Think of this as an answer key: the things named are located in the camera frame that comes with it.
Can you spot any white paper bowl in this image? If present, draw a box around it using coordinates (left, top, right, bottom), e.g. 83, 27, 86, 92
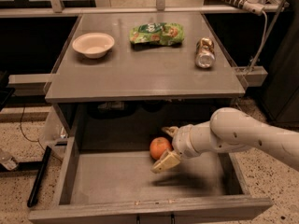
72, 33, 115, 59

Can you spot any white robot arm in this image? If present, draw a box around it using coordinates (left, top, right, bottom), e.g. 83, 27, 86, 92
151, 107, 299, 174

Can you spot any orange fruit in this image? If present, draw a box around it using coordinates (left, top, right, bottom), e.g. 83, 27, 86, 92
149, 137, 172, 160

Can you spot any black bar on floor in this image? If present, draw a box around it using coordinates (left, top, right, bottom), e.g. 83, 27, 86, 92
27, 147, 51, 208

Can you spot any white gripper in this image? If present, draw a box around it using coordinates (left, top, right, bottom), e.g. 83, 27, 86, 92
151, 125, 199, 174

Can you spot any black floor cable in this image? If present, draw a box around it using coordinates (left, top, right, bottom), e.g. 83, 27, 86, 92
19, 105, 48, 151

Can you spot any open grey top drawer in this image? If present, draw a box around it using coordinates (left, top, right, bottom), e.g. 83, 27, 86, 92
29, 105, 272, 224

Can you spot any gold aluminium can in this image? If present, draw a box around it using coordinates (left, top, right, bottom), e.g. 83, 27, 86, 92
195, 37, 216, 69

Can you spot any green chip bag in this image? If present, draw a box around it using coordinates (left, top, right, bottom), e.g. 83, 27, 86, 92
129, 22, 185, 46

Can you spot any white coiled hose device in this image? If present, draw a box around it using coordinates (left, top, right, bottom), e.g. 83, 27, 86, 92
221, 0, 264, 16

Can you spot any grey counter cabinet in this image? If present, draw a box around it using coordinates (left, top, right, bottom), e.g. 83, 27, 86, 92
44, 12, 247, 151

